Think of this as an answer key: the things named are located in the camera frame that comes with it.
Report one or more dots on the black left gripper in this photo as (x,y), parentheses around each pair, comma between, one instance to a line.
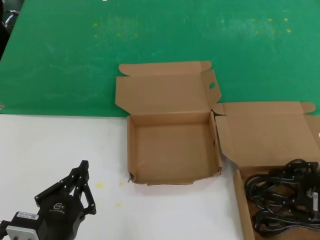
(60,217)

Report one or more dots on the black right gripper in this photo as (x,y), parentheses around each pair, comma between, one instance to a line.
(310,200)

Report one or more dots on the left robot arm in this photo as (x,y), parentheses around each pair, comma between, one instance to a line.
(20,225)

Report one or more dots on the open cardboard box, holed flap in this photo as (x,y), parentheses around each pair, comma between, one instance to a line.
(172,150)

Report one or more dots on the green table mat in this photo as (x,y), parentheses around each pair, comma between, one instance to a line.
(75,62)

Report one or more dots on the chrome chair frame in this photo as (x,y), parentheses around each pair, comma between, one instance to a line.
(10,18)

